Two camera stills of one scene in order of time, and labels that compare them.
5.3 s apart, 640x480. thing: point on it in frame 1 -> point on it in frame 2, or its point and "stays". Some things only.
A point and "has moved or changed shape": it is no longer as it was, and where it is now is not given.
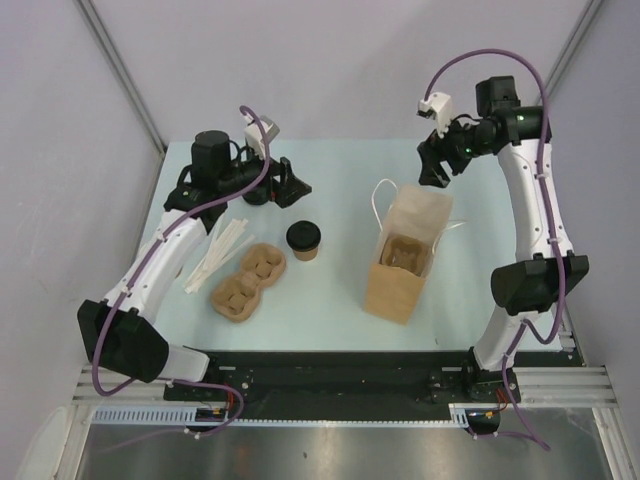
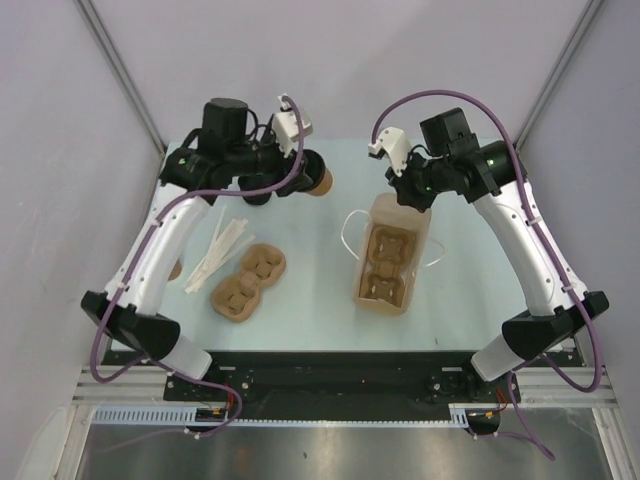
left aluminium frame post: (122, 69) stays
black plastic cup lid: (303, 235) -> (314, 165)
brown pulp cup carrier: (235, 297) stays
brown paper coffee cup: (305, 255) -> (325, 187)
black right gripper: (433, 150) -> (405, 194)
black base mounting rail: (343, 385) stays
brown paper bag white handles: (410, 220) has moved or changed shape
